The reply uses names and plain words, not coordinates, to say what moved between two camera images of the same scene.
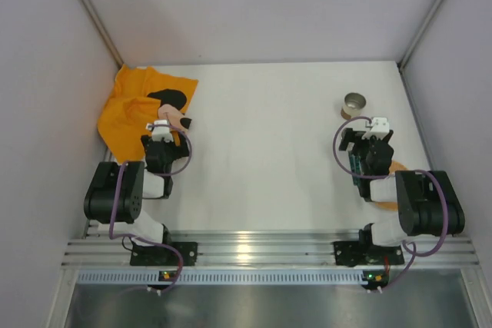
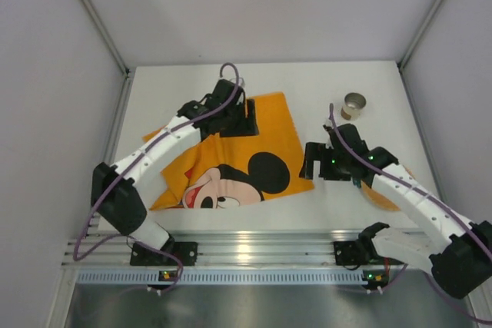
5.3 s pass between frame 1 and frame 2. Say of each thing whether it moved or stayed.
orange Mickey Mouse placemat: moved
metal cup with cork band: stayed
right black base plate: stayed
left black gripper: moved
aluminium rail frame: stayed
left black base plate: stayed
